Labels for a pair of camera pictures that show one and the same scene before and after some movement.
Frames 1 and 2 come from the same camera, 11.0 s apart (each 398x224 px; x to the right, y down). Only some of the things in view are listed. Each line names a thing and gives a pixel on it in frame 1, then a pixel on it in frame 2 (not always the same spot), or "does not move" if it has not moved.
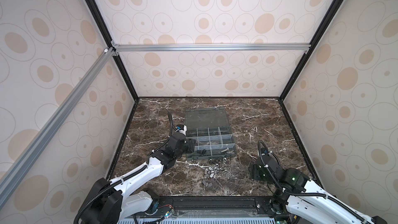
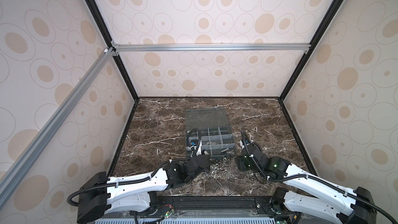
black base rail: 215,206 does not move
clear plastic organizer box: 212,132 does not move
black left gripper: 190,148 -> 207,166
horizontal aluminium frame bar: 145,47 does not move
